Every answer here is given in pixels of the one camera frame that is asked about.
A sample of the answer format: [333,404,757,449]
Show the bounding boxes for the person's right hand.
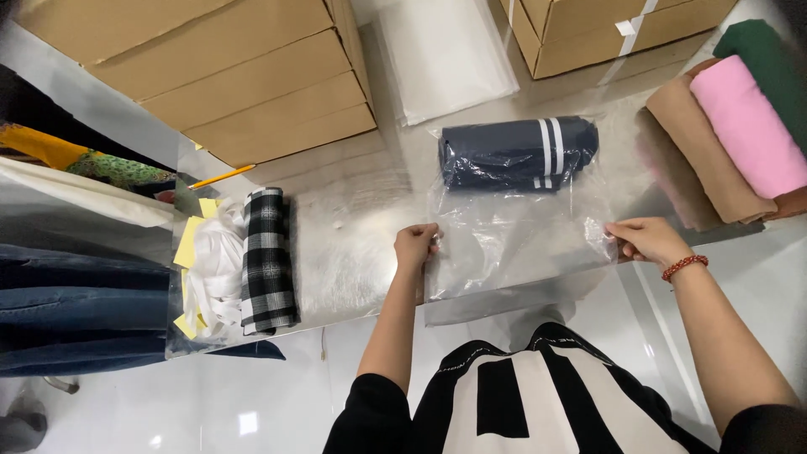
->
[604,217,696,272]

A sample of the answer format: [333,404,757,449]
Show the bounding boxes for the person's left hand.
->
[394,222,444,275]

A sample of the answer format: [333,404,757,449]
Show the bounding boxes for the clear plastic bag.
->
[424,115,620,304]

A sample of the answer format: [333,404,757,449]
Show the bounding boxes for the navy folded garment white stripes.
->
[438,116,600,194]

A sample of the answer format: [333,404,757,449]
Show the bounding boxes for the black white plaid folded cloth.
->
[240,187,301,336]

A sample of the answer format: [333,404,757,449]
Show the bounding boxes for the stack of clear plastic bags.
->
[373,0,522,127]

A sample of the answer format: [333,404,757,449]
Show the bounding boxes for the person's black white shirt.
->
[323,322,807,454]

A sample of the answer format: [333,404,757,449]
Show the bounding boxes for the yellow pencil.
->
[187,164,257,191]

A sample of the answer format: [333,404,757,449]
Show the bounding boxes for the heap of white yellow strips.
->
[172,198,248,341]

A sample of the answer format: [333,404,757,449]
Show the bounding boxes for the stack of flat cardboard boxes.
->
[13,0,378,169]

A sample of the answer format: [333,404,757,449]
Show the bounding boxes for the cardboard box with white tape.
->
[499,0,738,80]

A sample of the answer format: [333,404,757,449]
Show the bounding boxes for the tan folded cloth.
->
[646,74,779,225]

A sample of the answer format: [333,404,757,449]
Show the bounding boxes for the pink folded cloth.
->
[690,55,807,200]

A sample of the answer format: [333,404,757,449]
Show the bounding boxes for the heap of clothes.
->
[0,63,287,379]

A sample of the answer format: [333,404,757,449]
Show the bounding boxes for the brown folded cloth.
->
[685,57,807,222]

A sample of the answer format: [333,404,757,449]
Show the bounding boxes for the green folded cloth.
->
[712,19,807,158]

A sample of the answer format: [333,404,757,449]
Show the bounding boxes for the red bead bracelet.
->
[661,255,709,283]

